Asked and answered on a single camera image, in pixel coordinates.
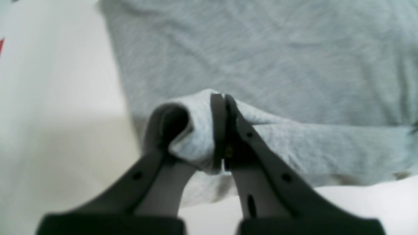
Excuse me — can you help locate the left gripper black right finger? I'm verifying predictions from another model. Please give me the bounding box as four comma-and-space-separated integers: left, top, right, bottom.
211, 94, 385, 235

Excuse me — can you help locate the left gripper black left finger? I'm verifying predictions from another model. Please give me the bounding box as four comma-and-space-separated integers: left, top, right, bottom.
36, 106, 196, 235

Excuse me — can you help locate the grey t-shirt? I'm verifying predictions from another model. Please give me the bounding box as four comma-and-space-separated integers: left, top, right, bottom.
100, 0, 417, 207

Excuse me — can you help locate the red warning triangle sticker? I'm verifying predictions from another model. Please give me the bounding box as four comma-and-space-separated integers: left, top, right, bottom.
0, 39, 5, 54

